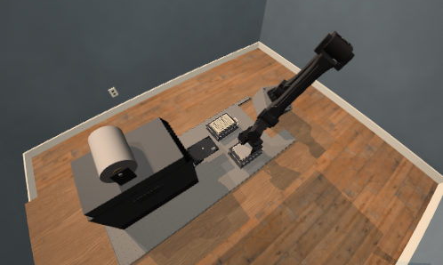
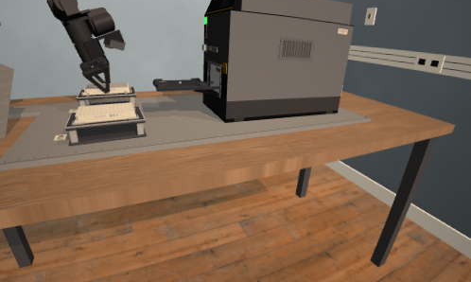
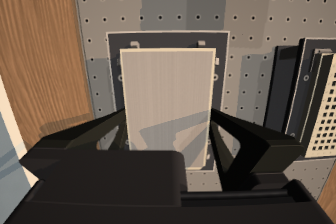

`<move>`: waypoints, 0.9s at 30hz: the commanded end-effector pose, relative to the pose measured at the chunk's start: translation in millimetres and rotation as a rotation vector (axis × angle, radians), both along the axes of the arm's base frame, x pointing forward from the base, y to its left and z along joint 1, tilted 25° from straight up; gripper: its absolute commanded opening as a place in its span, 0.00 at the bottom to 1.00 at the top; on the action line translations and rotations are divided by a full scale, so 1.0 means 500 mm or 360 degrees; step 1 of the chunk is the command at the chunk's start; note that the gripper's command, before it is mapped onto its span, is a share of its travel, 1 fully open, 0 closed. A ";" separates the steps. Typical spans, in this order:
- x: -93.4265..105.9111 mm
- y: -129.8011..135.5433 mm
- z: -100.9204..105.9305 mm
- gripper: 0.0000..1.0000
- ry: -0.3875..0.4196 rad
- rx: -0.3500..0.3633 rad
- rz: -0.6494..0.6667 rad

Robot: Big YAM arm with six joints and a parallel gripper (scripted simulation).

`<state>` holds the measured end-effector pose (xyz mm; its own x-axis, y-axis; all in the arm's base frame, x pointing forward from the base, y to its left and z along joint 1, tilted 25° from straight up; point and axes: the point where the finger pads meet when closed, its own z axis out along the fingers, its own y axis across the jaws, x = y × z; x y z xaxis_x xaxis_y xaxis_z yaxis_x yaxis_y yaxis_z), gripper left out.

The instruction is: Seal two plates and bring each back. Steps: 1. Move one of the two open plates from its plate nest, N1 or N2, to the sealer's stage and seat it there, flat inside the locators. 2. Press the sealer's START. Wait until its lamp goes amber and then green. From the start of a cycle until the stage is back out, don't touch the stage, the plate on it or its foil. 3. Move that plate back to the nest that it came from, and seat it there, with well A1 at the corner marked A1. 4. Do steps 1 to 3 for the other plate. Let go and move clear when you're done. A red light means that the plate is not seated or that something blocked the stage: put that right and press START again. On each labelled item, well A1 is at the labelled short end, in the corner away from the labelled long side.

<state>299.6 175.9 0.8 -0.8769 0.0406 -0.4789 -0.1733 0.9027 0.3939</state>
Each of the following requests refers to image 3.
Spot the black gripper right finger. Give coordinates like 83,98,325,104
209,107,305,191

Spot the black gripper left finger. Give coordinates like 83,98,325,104
33,108,128,150

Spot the grey perforated base plate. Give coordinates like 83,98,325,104
75,0,336,201

